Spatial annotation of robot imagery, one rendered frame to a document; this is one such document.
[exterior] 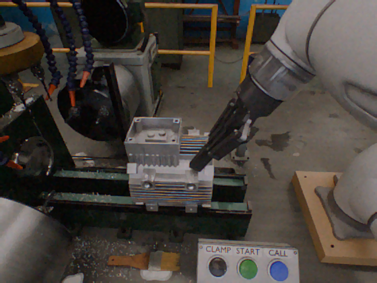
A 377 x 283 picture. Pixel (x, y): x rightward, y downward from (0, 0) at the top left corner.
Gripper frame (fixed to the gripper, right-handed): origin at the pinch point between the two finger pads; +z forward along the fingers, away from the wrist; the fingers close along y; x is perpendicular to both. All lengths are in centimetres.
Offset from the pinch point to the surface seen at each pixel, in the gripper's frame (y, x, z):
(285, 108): -75, 55, 5
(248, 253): 18.8, 8.9, -1.1
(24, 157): -3.8, -37.6, 28.9
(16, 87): -1.5, -38.9, 4.8
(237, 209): -0.3, 18.7, 11.7
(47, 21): -506, -267, 252
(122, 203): -0.3, -9.5, 27.9
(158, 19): -316, -39, 67
